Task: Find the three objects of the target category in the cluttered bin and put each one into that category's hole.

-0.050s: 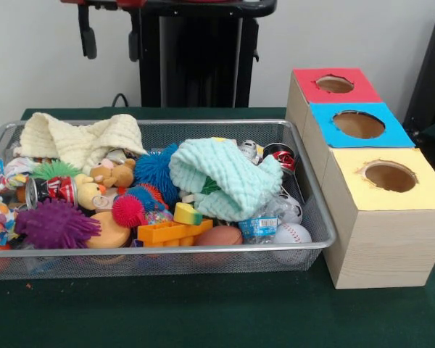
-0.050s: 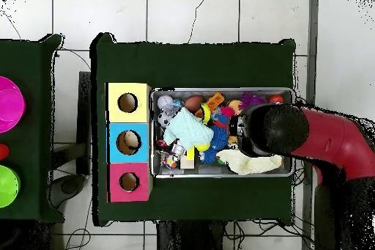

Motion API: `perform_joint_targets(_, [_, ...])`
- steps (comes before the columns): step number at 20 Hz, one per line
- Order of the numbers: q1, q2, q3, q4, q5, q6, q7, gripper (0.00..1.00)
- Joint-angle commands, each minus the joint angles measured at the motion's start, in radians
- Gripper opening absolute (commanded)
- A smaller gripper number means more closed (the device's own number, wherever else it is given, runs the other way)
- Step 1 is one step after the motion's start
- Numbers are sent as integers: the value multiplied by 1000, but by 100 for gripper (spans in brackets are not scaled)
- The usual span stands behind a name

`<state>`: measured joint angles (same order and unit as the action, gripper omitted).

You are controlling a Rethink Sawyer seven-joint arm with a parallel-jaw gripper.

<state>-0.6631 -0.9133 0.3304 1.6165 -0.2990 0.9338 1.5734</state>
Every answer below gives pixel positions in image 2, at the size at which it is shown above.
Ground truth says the cream waffle cloth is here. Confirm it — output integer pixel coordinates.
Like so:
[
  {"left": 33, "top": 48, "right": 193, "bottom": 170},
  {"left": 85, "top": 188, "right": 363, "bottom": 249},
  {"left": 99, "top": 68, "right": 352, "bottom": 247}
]
[{"left": 218, "top": 148, "right": 283, "bottom": 176}]

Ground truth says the dark green side table cloth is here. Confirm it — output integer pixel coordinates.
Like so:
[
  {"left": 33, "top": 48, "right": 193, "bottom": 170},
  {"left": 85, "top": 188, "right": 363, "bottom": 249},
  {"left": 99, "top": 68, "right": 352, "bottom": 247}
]
[{"left": 0, "top": 33, "right": 65, "bottom": 224}]

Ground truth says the black and white soccer ball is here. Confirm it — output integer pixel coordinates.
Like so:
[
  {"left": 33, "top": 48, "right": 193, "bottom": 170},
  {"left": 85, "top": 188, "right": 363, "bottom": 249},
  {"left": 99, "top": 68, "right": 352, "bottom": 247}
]
[{"left": 157, "top": 111, "right": 174, "bottom": 128}]

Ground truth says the white baseball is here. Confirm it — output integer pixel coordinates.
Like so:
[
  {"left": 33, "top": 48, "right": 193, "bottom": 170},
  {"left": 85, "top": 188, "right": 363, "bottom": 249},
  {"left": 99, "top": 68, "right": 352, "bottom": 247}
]
[{"left": 157, "top": 95, "right": 175, "bottom": 112}]

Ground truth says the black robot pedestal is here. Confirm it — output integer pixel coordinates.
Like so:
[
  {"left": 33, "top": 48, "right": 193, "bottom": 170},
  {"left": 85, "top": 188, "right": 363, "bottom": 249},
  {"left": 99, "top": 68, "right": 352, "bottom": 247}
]
[{"left": 156, "top": 220, "right": 226, "bottom": 250}]

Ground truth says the mint green waffle cloth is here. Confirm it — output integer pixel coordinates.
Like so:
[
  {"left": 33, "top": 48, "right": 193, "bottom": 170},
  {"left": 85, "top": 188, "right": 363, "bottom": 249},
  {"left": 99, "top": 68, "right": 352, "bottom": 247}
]
[{"left": 163, "top": 107, "right": 215, "bottom": 151}]

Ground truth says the black equipment stand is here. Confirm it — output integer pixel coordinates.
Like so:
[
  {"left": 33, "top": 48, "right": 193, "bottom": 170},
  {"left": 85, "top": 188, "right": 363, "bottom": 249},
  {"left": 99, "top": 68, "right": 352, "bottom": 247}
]
[{"left": 75, "top": 70, "right": 92, "bottom": 176}]

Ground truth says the brown foam football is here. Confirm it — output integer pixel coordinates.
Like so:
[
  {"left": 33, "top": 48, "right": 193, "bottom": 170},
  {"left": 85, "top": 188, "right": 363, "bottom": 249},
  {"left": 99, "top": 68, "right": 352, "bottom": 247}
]
[{"left": 184, "top": 95, "right": 206, "bottom": 113}]

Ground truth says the orange plastic toy brick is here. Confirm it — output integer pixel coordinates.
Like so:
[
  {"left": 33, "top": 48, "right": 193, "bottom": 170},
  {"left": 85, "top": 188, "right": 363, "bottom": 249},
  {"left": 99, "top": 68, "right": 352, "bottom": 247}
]
[{"left": 194, "top": 92, "right": 226, "bottom": 119}]

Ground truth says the blue spiky rubber ball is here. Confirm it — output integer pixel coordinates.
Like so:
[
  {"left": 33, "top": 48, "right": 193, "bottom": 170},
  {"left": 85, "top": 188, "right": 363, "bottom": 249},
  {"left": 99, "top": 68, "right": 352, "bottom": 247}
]
[{"left": 209, "top": 125, "right": 230, "bottom": 151}]

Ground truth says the magenta plastic bowl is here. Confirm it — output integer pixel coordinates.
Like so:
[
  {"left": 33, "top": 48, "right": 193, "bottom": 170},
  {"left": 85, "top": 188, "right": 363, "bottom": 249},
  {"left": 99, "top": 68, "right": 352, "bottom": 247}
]
[{"left": 0, "top": 76, "right": 26, "bottom": 134}]

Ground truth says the purple spiky rubber ball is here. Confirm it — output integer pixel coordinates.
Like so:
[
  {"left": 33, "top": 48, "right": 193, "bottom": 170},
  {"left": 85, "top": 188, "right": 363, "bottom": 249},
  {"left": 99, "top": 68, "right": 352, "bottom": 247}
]
[{"left": 239, "top": 91, "right": 267, "bottom": 110}]

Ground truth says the lime green plastic bowl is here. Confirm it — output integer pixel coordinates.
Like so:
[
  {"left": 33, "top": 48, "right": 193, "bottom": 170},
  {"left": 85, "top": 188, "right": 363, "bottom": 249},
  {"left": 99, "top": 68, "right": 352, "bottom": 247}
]
[{"left": 0, "top": 164, "right": 21, "bottom": 209}]

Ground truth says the wooden box with three holes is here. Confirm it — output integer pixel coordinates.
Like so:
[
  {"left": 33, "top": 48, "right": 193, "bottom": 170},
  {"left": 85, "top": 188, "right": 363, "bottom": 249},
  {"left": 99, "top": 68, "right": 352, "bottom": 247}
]
[{"left": 105, "top": 81, "right": 153, "bottom": 203}]

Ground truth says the small wooden block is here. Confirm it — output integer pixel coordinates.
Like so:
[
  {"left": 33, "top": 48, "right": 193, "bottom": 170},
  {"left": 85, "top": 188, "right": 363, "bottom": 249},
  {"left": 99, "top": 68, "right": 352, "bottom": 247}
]
[{"left": 179, "top": 155, "right": 196, "bottom": 170}]

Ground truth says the shallow silver mesh bin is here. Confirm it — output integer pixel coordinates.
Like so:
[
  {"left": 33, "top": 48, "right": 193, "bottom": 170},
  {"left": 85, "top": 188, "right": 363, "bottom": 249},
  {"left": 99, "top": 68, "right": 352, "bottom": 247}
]
[{"left": 150, "top": 87, "right": 296, "bottom": 178}]

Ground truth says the grey metal pole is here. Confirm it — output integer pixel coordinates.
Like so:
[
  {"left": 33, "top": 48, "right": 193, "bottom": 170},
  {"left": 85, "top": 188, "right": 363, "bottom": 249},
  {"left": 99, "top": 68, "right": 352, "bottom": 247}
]
[{"left": 302, "top": 0, "right": 320, "bottom": 250}]

